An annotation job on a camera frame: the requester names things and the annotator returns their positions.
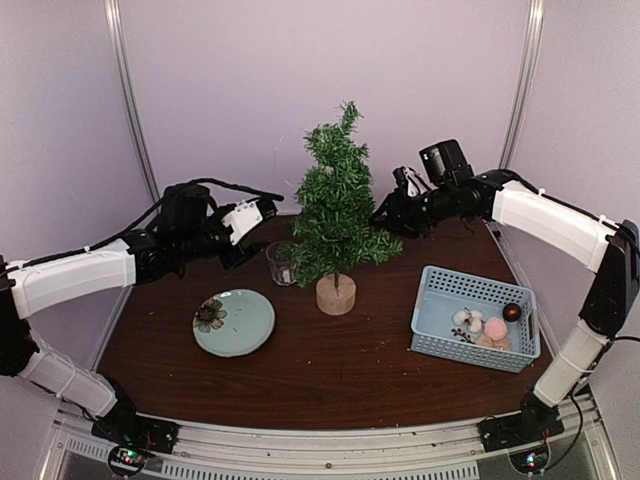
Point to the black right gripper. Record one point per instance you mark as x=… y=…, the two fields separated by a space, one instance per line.
x=399 y=217

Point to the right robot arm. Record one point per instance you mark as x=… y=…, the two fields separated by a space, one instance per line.
x=586 y=265

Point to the right aluminium frame post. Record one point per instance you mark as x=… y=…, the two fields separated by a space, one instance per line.
x=527 y=70

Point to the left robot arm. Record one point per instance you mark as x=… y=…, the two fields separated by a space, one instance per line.
x=134 y=258

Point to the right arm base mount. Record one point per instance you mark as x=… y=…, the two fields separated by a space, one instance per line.
x=525 y=434

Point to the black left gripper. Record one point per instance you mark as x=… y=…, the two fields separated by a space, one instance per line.
x=241 y=255

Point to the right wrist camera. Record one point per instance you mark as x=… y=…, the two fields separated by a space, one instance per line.
x=410 y=182

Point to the front aluminium rail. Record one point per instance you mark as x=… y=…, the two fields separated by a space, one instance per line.
x=452 y=450

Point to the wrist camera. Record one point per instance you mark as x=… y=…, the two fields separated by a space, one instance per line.
x=246 y=216
x=410 y=182

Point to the left aluminium frame post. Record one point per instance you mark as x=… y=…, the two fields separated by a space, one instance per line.
x=116 y=34

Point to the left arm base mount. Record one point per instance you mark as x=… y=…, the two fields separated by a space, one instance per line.
x=136 y=438

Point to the light green floral plate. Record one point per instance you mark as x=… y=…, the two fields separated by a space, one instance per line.
x=233 y=323

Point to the dark red bauble ornament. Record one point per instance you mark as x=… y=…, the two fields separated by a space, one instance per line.
x=511 y=312

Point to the aluminium frame post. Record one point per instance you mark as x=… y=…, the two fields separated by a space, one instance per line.
x=116 y=34
x=527 y=70

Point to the small green christmas tree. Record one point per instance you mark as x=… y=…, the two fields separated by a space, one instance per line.
x=332 y=234

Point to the beige burlap bow ornament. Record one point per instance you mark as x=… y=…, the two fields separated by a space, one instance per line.
x=488 y=342

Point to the white cotton flower ornament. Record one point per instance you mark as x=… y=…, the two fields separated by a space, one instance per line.
x=473 y=319

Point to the pink pompom ornament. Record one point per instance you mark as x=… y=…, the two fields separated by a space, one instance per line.
x=495 y=329

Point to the clear drinking glass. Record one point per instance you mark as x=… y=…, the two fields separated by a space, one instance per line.
x=280 y=261

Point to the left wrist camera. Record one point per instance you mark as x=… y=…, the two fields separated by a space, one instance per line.
x=246 y=216

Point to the blue plastic basket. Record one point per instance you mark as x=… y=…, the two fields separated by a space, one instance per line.
x=443 y=292

